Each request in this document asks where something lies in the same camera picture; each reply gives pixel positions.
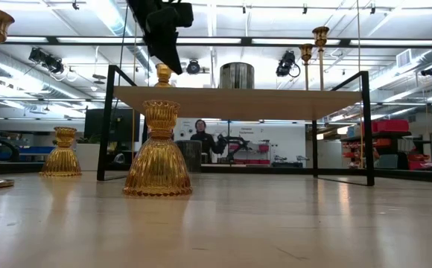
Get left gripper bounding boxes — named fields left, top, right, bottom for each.
left=126, top=0, right=194, bottom=74

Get amber ribbed glass candle holder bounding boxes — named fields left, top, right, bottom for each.
left=121, top=99, right=194, bottom=197
left=39, top=126, right=83, bottom=178
left=153, top=63, right=174, bottom=89

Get metal scented candle tin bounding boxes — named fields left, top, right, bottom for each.
left=175, top=139, right=203, bottom=173
left=218, top=62, right=255, bottom=89

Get black ceiling spotlight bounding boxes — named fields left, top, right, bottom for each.
left=185, top=58, right=202, bottom=75
left=28, top=47, right=66, bottom=74
left=275, top=50, right=301, bottom=78

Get black monitor screen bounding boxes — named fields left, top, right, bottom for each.
left=83, top=107, right=142, bottom=143

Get wooden shelf with black legs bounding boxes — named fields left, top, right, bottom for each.
left=96, top=64, right=375, bottom=187

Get person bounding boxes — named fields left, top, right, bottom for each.
left=189, top=118, right=220, bottom=165

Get white plant pot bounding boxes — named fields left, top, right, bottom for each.
left=74, top=134, right=101, bottom=172

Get red storage bin rack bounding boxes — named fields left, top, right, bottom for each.
left=340, top=118, right=432, bottom=171

